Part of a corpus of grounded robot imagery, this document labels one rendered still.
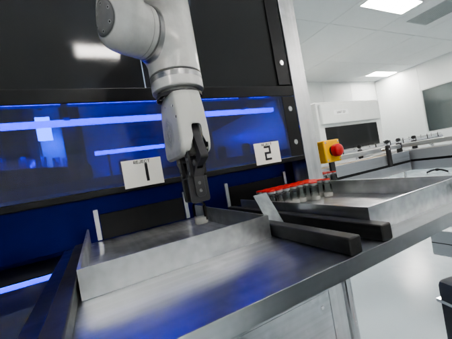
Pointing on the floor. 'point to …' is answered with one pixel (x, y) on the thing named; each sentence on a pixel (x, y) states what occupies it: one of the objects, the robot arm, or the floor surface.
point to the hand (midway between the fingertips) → (196, 188)
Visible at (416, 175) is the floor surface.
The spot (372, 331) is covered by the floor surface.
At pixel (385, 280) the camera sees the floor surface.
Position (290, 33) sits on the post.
